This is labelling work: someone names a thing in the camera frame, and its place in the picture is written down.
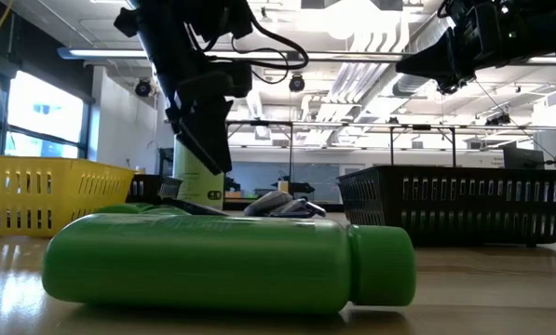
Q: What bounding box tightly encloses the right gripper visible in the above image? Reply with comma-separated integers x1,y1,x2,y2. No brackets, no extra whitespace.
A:
396,0,556,94

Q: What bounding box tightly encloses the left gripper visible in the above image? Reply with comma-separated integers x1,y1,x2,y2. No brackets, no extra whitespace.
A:
114,0,253,176

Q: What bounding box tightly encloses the green travel bottle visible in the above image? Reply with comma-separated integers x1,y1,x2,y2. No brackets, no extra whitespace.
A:
140,207,193,218
41,213,417,316
94,203,144,216

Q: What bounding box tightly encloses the green white wipes canister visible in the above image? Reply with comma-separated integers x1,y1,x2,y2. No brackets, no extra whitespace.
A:
172,134,226,211

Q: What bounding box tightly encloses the black slotted plastic basket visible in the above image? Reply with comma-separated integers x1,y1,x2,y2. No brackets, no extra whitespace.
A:
337,165,556,248
127,174,184,206

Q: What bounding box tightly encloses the overhead light bar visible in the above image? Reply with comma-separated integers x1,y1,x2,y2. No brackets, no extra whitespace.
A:
57,46,556,66

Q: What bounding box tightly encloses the dark grey deodorant stick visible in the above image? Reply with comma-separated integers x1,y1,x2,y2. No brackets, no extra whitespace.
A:
277,198,319,219

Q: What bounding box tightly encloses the dark computer monitor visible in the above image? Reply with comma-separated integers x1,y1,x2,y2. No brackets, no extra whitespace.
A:
502,146,547,170

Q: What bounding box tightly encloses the yellow slotted plastic basket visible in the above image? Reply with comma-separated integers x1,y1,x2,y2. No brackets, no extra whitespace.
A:
0,155,137,238

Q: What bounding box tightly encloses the black workstation frame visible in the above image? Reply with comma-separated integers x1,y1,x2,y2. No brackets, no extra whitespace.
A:
388,123,458,168
224,119,295,190

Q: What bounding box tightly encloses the black camera cluster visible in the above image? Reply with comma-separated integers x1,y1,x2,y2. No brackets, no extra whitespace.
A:
484,112,512,127

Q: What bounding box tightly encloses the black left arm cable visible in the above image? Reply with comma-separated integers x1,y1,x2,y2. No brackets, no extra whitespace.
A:
230,16,310,86

